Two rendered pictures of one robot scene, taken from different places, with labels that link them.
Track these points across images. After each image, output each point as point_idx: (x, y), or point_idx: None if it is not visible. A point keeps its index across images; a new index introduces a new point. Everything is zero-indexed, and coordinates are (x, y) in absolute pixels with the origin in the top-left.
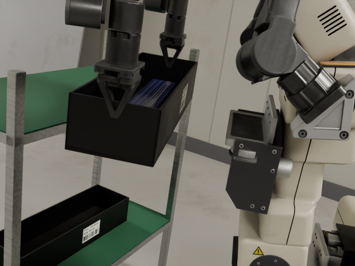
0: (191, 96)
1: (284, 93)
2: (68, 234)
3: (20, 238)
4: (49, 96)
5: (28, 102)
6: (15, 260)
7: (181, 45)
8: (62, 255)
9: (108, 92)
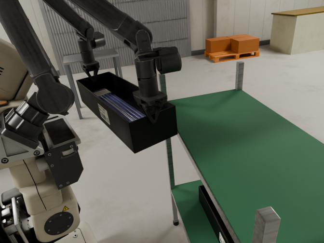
0: (130, 148)
1: None
2: (213, 216)
3: None
4: (220, 120)
5: (209, 112)
6: (167, 156)
7: (134, 100)
8: (210, 221)
9: (93, 71)
